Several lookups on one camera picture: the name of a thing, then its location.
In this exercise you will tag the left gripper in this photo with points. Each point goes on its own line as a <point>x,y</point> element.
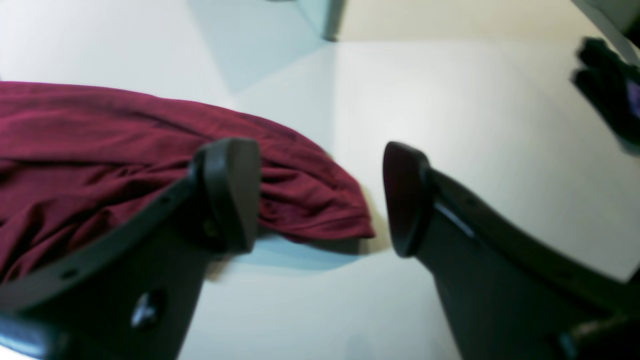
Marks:
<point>611,85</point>

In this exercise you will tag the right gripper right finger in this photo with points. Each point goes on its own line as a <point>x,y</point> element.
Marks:
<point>505,295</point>

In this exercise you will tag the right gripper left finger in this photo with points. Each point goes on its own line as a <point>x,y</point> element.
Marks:
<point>131,295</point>

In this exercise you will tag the dark red t-shirt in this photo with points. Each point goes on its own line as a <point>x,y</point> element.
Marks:
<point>77,161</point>

